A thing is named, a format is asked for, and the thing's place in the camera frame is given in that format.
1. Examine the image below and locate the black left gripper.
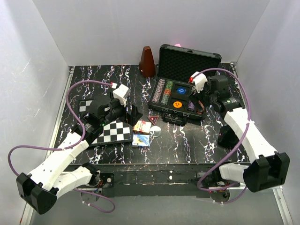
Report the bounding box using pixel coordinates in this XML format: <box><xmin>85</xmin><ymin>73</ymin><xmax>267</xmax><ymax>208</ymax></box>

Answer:
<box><xmin>101</xmin><ymin>91</ymin><xmax>143</xmax><ymax>126</ymax></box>

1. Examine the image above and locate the red playing card box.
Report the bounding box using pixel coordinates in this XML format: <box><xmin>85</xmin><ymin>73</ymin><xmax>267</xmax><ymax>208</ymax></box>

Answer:
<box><xmin>133</xmin><ymin>120</ymin><xmax>152</xmax><ymax>135</ymax></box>

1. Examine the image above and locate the brown black chip stack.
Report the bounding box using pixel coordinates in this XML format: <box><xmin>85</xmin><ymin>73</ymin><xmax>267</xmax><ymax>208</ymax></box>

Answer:
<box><xmin>196</xmin><ymin>100</ymin><xmax>204</xmax><ymax>114</ymax></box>

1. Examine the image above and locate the purple black chip stack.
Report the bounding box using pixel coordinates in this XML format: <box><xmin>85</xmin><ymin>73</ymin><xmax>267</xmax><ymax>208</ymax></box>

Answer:
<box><xmin>187</xmin><ymin>101</ymin><xmax>195</xmax><ymax>112</ymax></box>

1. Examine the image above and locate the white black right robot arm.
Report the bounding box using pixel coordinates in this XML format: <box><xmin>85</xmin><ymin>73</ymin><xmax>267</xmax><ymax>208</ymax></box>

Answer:
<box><xmin>189</xmin><ymin>72</ymin><xmax>290</xmax><ymax>193</ymax></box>

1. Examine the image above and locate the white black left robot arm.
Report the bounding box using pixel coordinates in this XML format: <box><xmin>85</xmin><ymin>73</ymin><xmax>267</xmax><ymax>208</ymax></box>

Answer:
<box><xmin>16</xmin><ymin>96</ymin><xmax>143</xmax><ymax>215</ymax></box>

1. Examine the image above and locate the black white chessboard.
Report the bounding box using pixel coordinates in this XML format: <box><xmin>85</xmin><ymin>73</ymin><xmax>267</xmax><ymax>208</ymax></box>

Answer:
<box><xmin>78</xmin><ymin>99</ymin><xmax>133</xmax><ymax>147</ymax></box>

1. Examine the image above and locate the black red all-in triangle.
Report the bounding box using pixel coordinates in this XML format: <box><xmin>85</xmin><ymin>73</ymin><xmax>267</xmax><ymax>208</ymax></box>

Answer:
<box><xmin>148</xmin><ymin>115</ymin><xmax>159</xmax><ymax>125</ymax></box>

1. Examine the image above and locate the blue playing card box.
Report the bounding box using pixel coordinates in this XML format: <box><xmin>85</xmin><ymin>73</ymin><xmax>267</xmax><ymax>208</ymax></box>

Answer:
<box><xmin>132</xmin><ymin>134</ymin><xmax>150</xmax><ymax>147</ymax></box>

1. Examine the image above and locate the clear round dealer button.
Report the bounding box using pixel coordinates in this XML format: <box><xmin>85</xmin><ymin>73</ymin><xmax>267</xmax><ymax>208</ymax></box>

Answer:
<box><xmin>150</xmin><ymin>126</ymin><xmax>162</xmax><ymax>137</ymax></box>

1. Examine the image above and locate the blue small blind button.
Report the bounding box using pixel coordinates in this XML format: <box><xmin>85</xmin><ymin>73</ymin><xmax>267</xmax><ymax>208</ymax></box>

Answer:
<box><xmin>177</xmin><ymin>87</ymin><xmax>187</xmax><ymax>94</ymax></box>

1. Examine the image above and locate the orange big blind button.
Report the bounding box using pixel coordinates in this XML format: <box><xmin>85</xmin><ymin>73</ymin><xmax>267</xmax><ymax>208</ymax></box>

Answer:
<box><xmin>173</xmin><ymin>101</ymin><xmax>183</xmax><ymax>108</ymax></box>

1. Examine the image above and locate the pink grey chip stack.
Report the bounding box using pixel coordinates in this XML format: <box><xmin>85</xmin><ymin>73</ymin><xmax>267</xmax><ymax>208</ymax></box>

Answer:
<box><xmin>152</xmin><ymin>79</ymin><xmax>165</xmax><ymax>103</ymax></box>

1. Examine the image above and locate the black poker chip case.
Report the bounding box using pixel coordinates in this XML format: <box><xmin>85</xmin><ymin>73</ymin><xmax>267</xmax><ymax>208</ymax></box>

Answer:
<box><xmin>148</xmin><ymin>44</ymin><xmax>222</xmax><ymax>126</ymax></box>

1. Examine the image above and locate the green yellow chip stack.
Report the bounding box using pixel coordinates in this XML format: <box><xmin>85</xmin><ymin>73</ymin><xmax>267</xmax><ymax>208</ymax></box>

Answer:
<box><xmin>164</xmin><ymin>81</ymin><xmax>174</xmax><ymax>95</ymax></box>

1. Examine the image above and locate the brown wooden metronome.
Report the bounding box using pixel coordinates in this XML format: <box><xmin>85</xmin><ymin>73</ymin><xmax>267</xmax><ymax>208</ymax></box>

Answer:
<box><xmin>139</xmin><ymin>46</ymin><xmax>156</xmax><ymax>78</ymax></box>

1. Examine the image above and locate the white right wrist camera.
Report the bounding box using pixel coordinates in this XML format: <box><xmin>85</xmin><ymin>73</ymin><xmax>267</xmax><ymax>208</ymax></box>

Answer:
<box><xmin>189</xmin><ymin>71</ymin><xmax>208</xmax><ymax>93</ymax></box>

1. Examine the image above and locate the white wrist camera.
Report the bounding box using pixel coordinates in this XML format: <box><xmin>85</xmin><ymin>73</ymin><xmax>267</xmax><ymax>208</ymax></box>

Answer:
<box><xmin>112</xmin><ymin>84</ymin><xmax>131</xmax><ymax>106</ymax></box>
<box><xmin>189</xmin><ymin>71</ymin><xmax>208</xmax><ymax>93</ymax></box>

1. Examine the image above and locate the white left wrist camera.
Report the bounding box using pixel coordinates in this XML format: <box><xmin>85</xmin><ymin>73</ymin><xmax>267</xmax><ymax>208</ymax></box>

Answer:
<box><xmin>112</xmin><ymin>84</ymin><xmax>131</xmax><ymax>106</ymax></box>

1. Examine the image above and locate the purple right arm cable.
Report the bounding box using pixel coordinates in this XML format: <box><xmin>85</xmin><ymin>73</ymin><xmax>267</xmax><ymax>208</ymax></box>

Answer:
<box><xmin>191</xmin><ymin>68</ymin><xmax>252</xmax><ymax>204</ymax></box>

